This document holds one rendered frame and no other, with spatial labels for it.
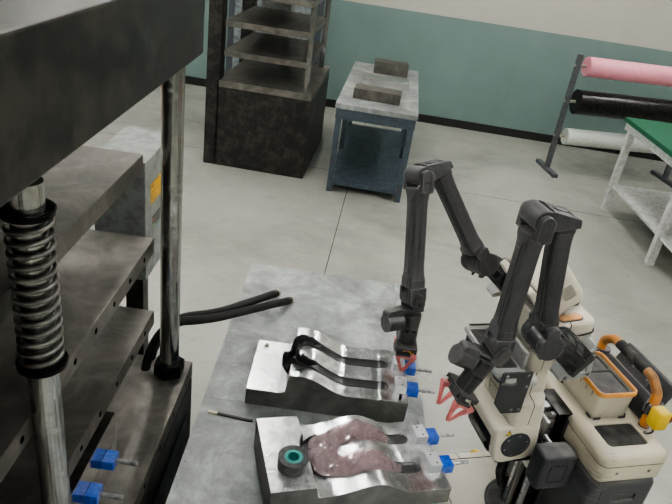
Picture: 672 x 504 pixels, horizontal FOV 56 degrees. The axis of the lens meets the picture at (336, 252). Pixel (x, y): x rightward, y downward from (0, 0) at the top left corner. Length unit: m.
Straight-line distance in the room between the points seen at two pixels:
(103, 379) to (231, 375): 0.52
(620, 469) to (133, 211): 1.72
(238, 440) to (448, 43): 6.83
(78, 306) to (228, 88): 4.40
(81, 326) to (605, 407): 1.65
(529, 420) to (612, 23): 6.77
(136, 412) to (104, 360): 0.28
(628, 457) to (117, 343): 1.60
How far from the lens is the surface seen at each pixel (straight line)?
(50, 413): 1.31
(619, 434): 2.35
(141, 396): 2.11
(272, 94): 5.76
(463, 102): 8.39
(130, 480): 1.88
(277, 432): 1.82
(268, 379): 2.06
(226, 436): 1.96
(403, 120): 5.48
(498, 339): 1.73
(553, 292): 1.73
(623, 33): 8.56
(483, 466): 2.81
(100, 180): 1.64
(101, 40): 1.11
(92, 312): 1.59
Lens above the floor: 2.17
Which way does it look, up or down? 28 degrees down
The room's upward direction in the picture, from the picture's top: 9 degrees clockwise
